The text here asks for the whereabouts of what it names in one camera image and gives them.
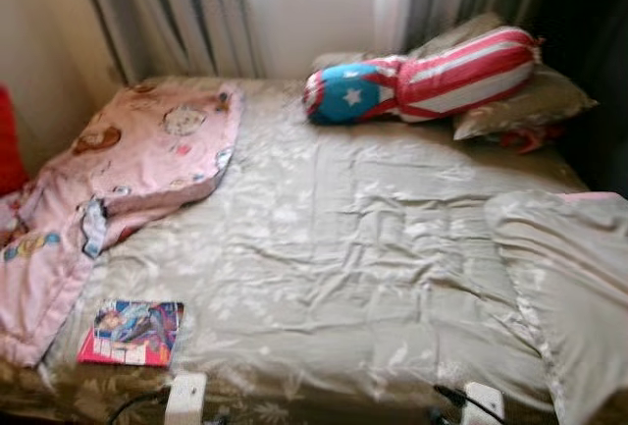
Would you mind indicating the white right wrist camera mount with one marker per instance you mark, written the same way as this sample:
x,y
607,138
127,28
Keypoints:
x,y
484,405

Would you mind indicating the pink cartoon print blanket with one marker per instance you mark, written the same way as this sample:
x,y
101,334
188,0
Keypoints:
x,y
147,140

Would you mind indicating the bed with beige floral sheet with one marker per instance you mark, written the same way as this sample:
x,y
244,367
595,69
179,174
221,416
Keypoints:
x,y
343,248

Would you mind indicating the red fabric item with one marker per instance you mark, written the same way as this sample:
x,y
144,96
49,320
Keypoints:
x,y
530,138

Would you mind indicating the large red covered cushion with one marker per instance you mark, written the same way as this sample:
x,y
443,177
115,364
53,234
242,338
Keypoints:
x,y
10,140

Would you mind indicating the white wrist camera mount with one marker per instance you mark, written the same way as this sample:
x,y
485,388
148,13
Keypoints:
x,y
484,405
186,400

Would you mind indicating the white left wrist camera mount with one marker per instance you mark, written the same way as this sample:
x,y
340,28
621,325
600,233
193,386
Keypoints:
x,y
186,400

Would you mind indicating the light beige pillow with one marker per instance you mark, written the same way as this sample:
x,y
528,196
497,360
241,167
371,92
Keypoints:
x,y
343,59

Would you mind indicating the colourful comic book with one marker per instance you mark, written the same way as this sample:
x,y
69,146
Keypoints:
x,y
132,332

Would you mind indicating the beige floral pillow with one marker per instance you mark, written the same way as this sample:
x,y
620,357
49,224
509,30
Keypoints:
x,y
569,288
535,106

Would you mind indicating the star and stripes bolster pillow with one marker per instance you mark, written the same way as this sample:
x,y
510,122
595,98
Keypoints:
x,y
461,72

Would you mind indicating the dark beige pillow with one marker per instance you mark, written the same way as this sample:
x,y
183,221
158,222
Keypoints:
x,y
461,34

